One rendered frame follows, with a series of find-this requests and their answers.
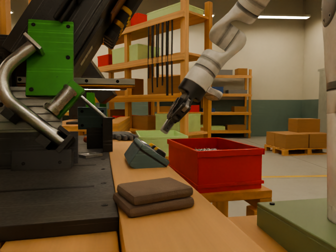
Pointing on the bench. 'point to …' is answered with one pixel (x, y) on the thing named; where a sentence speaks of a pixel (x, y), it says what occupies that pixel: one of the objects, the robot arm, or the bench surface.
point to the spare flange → (90, 155)
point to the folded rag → (153, 196)
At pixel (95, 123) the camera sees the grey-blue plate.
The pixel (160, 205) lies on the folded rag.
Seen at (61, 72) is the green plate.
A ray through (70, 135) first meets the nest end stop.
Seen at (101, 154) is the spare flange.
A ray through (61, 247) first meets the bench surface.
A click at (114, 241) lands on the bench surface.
